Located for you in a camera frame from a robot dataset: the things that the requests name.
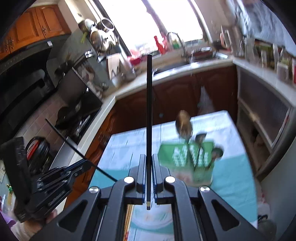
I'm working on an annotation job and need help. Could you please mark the small steel spoon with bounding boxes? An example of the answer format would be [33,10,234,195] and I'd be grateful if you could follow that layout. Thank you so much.
[194,133,207,171]

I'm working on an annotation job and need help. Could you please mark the wooden cutting board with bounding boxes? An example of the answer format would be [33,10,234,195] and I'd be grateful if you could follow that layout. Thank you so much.
[106,53,127,80]

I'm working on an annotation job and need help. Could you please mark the white sleeve left forearm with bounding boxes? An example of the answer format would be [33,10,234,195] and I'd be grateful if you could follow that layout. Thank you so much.
[11,221,34,241]

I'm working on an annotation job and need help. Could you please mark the black range hood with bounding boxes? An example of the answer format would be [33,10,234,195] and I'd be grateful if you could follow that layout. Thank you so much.
[1,41,55,143]

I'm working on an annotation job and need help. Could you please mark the green tableware holder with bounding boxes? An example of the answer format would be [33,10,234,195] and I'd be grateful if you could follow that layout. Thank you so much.
[158,141,214,187]

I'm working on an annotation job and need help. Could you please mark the teal white tablecloth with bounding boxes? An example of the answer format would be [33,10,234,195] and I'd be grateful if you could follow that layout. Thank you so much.
[89,110,258,241]

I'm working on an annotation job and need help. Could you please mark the window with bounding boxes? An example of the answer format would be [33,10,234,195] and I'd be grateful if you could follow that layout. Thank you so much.
[94,1,209,56]

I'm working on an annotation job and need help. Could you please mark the red spray bottle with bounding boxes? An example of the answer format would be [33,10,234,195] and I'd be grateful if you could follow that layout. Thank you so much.
[154,36,166,55]

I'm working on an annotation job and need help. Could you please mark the gas stove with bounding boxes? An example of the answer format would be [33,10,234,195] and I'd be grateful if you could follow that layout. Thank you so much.
[55,88,102,144]

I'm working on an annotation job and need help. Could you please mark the plastic curtain sheet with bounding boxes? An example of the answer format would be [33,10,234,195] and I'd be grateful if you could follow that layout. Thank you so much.
[226,1,295,56]

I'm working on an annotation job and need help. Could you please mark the wooden lower cabinets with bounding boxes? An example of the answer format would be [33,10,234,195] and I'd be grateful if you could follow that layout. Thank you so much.
[85,66,238,164]

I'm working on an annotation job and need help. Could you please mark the wooden cabinets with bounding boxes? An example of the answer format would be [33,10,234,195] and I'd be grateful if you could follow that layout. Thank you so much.
[1,4,71,59]
[85,66,238,164]

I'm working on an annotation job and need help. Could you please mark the large steel spoon wooden handle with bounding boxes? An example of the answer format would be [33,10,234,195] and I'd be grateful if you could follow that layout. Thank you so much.
[175,110,194,167]

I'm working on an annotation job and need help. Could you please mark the grey side cabinet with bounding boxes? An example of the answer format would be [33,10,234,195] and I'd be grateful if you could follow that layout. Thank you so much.
[236,65,295,180]

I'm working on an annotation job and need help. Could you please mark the left hand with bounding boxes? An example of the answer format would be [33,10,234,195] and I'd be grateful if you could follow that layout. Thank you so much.
[23,209,58,237]

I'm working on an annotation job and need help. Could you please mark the wooden upper cabinets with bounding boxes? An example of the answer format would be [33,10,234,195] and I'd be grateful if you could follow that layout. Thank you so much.
[1,4,71,59]

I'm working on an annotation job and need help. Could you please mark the black chopstick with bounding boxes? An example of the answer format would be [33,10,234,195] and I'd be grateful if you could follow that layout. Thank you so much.
[45,118,119,182]
[146,54,152,210]

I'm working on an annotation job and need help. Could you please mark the hanging steel pots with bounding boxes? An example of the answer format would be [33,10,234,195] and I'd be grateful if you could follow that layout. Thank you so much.
[78,18,120,56]

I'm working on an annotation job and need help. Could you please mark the steel faucet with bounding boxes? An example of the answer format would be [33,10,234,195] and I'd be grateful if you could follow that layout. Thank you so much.
[166,32,189,61]

